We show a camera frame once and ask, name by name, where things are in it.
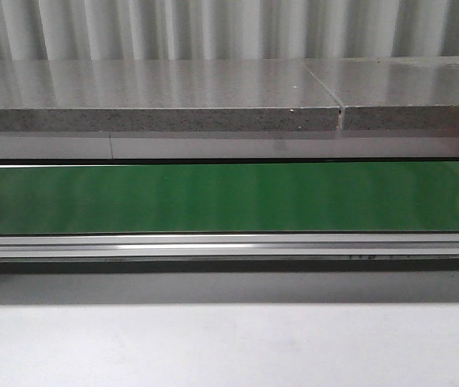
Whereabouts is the grey stone slab left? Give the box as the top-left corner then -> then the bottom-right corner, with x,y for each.
0,60 -> 340,133

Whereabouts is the grey stone slab right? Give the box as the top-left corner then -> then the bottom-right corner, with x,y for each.
305,56 -> 459,134

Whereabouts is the white base panel under slabs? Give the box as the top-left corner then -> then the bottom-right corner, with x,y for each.
0,131 -> 459,160

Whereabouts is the white corrugated wall panel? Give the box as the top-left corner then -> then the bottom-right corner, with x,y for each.
0,1 -> 459,60

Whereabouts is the grey stone slab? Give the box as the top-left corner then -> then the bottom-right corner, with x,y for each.
0,60 -> 340,133
305,56 -> 459,134

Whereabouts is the aluminium conveyor side rail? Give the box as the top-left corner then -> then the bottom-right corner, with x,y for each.
0,232 -> 459,263

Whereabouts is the green conveyor belt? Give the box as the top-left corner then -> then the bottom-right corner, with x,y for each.
0,161 -> 459,235

